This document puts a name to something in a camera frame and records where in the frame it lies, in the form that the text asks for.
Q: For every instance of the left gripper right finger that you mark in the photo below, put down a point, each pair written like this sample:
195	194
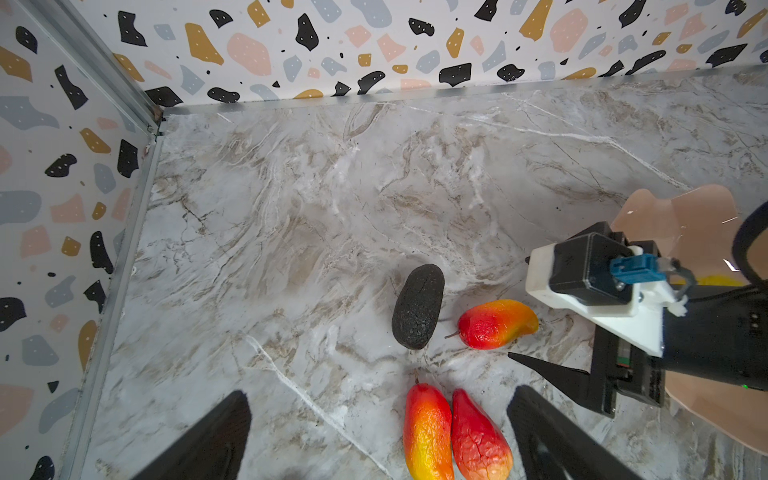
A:
551	446

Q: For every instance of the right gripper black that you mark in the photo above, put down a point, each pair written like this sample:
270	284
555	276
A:
722	338

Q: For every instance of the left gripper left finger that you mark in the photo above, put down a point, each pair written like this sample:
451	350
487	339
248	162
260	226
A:
212	449

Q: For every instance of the red orange fake mango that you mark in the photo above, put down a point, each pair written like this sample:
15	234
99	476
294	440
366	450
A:
495	324

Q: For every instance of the red yellow fake mango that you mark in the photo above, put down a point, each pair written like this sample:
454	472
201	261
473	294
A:
427	433

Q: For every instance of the dark fake avocado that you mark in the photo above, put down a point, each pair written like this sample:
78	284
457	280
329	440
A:
417	308

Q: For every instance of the yellow fake lemon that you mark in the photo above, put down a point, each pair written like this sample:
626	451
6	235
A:
711	280

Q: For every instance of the pink scalloped fruit bowl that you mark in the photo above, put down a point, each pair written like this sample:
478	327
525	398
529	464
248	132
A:
698	228

